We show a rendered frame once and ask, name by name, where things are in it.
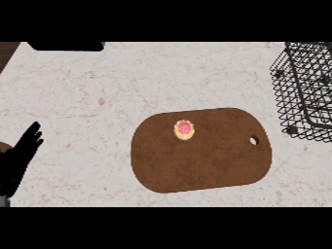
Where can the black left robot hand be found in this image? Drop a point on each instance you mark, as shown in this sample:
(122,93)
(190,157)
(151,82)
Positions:
(10,162)

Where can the black appliance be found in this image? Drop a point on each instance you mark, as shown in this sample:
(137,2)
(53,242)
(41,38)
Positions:
(66,46)

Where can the brown wooden cutting board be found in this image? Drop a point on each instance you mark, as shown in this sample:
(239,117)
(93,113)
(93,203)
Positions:
(201,155)

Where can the red and yellow tomato slice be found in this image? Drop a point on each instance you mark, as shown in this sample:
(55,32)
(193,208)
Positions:
(184,129)

